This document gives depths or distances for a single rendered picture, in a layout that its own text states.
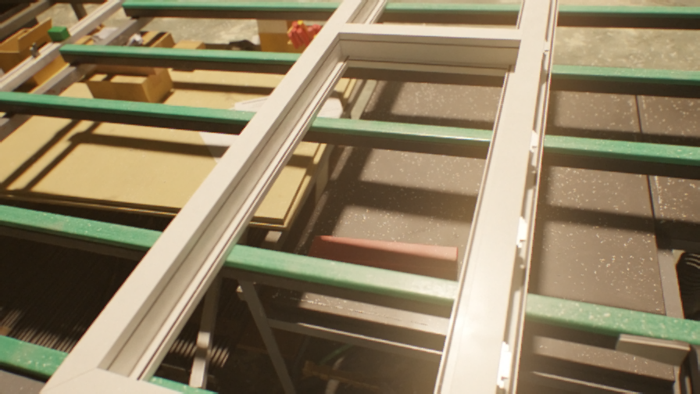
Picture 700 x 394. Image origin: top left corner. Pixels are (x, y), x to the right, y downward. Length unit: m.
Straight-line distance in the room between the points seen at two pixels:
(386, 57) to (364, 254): 0.42
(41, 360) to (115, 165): 0.78
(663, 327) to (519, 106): 0.39
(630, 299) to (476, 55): 0.55
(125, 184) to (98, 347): 0.78
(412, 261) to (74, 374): 0.62
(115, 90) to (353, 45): 0.82
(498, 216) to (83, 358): 0.52
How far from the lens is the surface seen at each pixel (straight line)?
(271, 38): 1.73
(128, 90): 1.68
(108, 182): 1.44
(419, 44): 1.12
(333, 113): 1.43
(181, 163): 1.40
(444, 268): 1.02
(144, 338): 0.71
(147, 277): 0.71
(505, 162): 0.77
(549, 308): 0.70
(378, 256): 1.04
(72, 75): 1.60
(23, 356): 0.83
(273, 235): 1.15
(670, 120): 1.54
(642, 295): 1.10
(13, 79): 1.57
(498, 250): 0.65
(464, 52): 1.11
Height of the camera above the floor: 1.42
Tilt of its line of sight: 42 degrees down
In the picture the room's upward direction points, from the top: 9 degrees counter-clockwise
